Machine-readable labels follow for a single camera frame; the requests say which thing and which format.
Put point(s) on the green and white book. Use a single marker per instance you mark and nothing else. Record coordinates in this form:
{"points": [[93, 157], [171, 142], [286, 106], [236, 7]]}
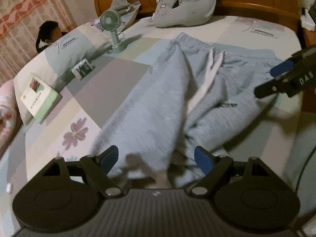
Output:
{"points": [[39, 98]]}

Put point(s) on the white item on nightstand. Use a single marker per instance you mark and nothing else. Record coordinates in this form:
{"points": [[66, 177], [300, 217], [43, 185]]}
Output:
{"points": [[307, 18]]}

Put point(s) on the pink floral folded quilt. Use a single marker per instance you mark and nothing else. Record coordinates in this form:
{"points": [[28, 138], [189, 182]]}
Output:
{"points": [[10, 117]]}

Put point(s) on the small green white box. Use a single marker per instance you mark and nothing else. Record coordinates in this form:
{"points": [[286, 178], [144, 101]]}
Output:
{"points": [[82, 69]]}

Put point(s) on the patchwork pastel bed sheet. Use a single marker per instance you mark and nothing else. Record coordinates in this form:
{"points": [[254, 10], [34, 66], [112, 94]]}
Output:
{"points": [[284, 139]]}

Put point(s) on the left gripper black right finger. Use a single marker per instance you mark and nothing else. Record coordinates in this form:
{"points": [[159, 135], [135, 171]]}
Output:
{"points": [[216, 170]]}

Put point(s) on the green handheld desk fan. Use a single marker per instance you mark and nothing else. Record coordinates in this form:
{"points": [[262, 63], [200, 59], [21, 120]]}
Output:
{"points": [[110, 21]]}

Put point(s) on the grey cartoon face cushion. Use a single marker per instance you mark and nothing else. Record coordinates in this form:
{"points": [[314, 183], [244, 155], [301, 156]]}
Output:
{"points": [[187, 13]]}

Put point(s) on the patchwork pillow with logo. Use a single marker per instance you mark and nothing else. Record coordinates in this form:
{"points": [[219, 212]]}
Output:
{"points": [[53, 65]]}

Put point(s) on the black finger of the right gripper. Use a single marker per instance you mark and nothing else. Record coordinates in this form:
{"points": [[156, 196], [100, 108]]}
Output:
{"points": [[281, 68], [274, 86]]}

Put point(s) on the pink patterned curtain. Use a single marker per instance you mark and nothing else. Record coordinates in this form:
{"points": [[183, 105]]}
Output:
{"points": [[20, 22]]}

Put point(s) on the grey folded plush cloth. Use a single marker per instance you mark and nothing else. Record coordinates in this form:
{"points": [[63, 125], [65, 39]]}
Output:
{"points": [[121, 6]]}

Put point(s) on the grey sweatpants with white drawstring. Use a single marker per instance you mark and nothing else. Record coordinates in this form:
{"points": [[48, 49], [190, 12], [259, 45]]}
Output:
{"points": [[194, 95]]}

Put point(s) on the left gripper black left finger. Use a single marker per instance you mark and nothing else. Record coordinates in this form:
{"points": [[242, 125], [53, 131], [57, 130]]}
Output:
{"points": [[96, 169]]}

